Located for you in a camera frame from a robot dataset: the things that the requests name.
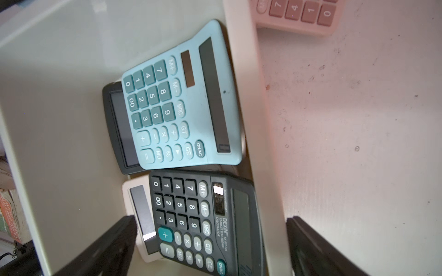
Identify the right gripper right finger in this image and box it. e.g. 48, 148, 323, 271
286, 216, 367, 276

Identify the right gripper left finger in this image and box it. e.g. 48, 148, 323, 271
56, 215, 137, 276

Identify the pink calculator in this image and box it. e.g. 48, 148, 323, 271
249, 0, 346, 36
122, 175, 162, 263

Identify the black calculator face down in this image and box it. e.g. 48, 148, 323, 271
149, 170, 267, 276

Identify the blue calculator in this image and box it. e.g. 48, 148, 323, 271
122, 20, 244, 170

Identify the black calculator face up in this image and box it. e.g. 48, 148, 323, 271
102, 82, 145, 175

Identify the cream plastic storage box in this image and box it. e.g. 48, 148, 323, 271
1, 1, 292, 276

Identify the pink calculator behind box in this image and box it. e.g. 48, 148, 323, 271
249, 0, 346, 36

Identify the colourful children's book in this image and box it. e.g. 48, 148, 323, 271
1, 156, 32, 244

